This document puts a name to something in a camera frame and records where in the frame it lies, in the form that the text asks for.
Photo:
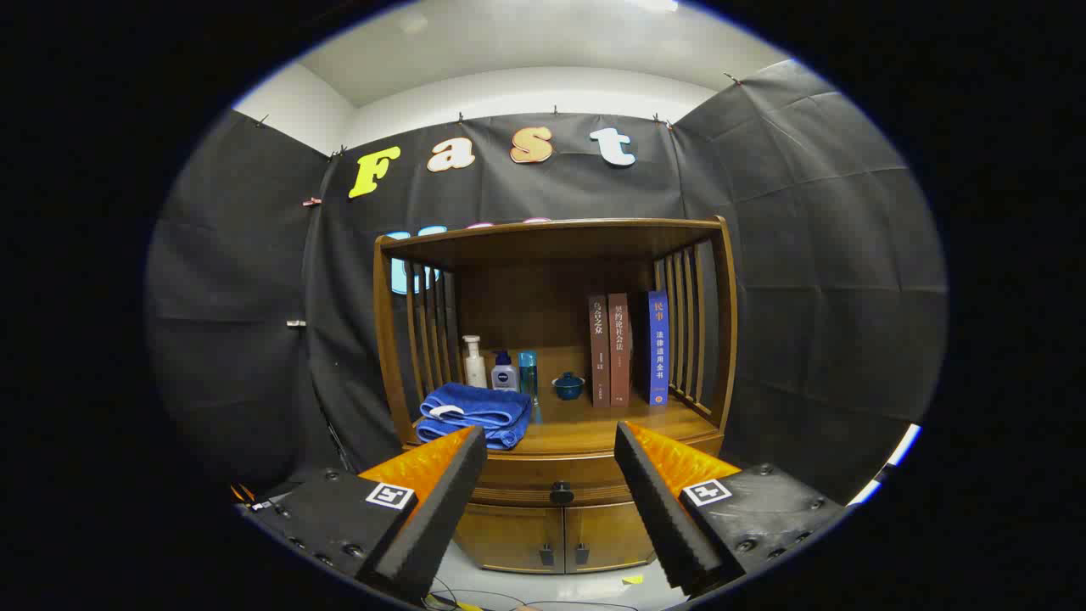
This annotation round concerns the wooden cabinet door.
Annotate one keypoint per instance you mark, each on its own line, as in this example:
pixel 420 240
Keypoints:
pixel 611 533
pixel 513 535

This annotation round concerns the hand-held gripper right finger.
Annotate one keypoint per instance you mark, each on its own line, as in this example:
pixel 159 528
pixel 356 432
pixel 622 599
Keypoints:
pixel 657 509

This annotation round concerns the blue lidded teacup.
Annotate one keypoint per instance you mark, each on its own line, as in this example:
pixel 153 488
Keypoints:
pixel 568 388

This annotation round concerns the blue folded towel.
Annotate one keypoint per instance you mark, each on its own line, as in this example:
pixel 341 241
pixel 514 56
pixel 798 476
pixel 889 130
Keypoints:
pixel 475 412

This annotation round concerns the teal clear bottle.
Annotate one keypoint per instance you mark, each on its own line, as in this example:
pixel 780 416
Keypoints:
pixel 528 373

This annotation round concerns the wooden cabinet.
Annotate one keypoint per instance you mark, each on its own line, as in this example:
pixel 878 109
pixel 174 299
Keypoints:
pixel 551 246

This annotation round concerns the reddish brown book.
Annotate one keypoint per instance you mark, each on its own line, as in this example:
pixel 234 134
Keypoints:
pixel 620 356

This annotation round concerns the blue book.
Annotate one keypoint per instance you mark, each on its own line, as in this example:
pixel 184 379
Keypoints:
pixel 657 348

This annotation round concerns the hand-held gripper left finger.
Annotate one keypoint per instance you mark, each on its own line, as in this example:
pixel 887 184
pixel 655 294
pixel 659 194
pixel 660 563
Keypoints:
pixel 441 509

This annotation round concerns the dark brown book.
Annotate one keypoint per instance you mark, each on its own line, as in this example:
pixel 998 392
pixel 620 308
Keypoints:
pixel 599 356

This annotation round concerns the wooden drawer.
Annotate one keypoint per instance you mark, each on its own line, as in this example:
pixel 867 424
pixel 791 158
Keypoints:
pixel 543 471

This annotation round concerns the black backdrop cloth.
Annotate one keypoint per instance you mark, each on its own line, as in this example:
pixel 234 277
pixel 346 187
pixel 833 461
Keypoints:
pixel 806 255

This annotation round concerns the white pump bottle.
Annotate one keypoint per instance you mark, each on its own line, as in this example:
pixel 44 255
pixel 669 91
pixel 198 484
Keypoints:
pixel 475 369

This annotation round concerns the wooden countertop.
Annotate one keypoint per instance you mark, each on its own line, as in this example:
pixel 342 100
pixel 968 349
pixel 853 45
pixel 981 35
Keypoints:
pixel 585 424

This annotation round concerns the white bottle blue cap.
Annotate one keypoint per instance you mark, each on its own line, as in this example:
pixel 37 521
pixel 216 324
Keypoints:
pixel 505 378

